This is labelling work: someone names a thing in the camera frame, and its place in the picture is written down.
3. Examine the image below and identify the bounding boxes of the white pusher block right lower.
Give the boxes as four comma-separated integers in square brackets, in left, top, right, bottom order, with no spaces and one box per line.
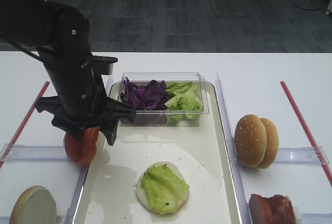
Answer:
[293,206,302,224]

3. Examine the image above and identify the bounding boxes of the clear left upper track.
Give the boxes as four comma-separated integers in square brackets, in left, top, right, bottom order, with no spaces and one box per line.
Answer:
[1,144,69,162]

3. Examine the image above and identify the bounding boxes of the purple cabbage leaves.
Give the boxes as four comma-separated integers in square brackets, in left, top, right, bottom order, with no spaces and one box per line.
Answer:
[120,78,171,125]

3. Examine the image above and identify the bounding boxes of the red left rail strip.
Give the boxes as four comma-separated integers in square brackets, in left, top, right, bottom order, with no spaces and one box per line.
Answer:
[0,81,50,168]

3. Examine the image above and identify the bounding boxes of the sesame bun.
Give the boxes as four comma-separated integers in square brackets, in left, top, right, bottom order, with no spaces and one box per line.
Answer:
[257,118,279,169]
[234,114,267,167]

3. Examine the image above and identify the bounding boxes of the lettuce leaf on bun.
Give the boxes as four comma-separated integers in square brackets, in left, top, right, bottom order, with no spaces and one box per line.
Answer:
[141,164,190,216]

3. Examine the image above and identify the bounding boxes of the green lettuce in container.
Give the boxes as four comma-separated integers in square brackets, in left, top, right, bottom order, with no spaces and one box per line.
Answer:
[165,81,202,125]

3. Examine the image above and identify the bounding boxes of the red rail strip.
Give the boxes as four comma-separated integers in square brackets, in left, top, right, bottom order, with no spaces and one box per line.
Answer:
[280,81,331,184]
[0,81,50,168]

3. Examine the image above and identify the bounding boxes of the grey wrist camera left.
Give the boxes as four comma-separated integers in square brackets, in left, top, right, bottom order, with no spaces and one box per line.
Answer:
[92,55,118,75]

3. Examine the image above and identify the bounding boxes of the clear right upper track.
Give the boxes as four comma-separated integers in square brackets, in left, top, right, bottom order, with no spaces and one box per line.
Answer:
[273,146,329,165]

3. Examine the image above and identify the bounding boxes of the white metal tray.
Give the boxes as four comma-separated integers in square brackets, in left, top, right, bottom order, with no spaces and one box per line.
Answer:
[85,82,240,223]

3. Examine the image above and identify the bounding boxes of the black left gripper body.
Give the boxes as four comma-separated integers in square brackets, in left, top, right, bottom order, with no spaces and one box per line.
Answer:
[35,50,136,129]

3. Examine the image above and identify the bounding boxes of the red right rail strip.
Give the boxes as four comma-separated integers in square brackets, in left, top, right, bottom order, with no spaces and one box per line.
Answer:
[280,81,331,184]

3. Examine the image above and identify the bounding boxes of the clear plastic salad container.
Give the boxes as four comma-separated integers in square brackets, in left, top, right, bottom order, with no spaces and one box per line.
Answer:
[115,72,210,126]

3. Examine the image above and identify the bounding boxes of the bottom bun on tray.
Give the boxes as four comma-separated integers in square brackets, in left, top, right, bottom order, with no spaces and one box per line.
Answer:
[135,161,190,213]

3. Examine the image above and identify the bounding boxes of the sliced meat patties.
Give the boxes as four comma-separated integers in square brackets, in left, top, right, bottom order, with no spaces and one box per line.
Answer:
[248,194,296,224]

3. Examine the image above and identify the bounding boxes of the sesame bun rear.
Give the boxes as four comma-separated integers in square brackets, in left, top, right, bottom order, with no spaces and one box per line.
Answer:
[257,118,279,169]

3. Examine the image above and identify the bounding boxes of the sesame bun front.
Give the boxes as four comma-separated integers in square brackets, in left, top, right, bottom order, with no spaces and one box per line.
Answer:
[234,114,267,167]

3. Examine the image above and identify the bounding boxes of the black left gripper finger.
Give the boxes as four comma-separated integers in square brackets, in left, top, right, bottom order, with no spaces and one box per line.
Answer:
[51,116,89,141]
[100,120,119,146]

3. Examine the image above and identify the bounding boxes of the clear left divider wall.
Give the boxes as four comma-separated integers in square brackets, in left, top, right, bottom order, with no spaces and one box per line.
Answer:
[63,132,107,223]

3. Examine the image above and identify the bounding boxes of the cut bun half left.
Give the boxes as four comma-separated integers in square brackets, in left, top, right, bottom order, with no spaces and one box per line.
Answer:
[9,186,57,224]

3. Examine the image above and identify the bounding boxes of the grey floor stand base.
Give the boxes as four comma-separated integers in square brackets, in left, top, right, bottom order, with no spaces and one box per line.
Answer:
[293,0,322,11]

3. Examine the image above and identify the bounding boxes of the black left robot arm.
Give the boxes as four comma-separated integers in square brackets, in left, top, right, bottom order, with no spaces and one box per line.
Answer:
[1,0,136,145]

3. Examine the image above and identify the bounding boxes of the clear track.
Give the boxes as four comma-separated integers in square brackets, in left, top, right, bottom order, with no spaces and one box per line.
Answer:
[273,146,329,165]
[1,144,69,162]

